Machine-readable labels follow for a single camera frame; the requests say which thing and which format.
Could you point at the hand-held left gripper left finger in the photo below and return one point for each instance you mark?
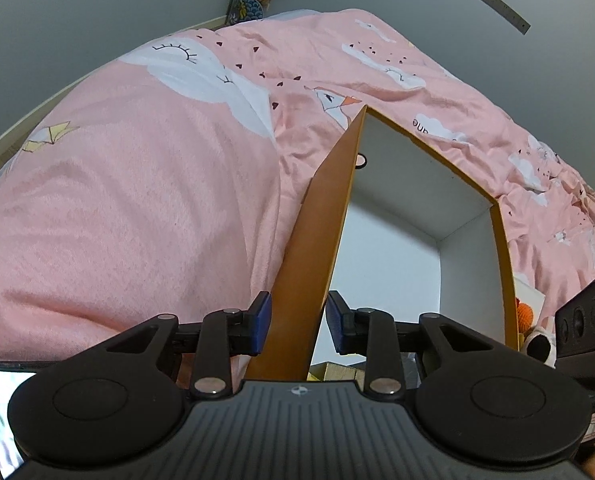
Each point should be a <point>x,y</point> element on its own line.
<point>263,322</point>

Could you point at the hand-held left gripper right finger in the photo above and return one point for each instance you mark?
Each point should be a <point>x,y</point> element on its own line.
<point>334,322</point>

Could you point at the orange box with white inside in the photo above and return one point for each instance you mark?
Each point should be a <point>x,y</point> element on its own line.
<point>407,195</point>

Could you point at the small wooden box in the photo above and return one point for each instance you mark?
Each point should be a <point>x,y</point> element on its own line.
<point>337,371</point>

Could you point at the black and white plush toy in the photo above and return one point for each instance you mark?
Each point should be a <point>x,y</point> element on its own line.
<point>540,347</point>

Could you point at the orange plush toy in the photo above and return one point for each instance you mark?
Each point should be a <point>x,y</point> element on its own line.
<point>525,317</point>

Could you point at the white card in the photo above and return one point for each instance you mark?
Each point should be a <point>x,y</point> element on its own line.
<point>530,290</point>

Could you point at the pink cloud-print blanket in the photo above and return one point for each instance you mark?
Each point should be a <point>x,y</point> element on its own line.
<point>127,200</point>

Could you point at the grey wall strip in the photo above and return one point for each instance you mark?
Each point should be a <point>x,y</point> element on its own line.
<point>502,9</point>

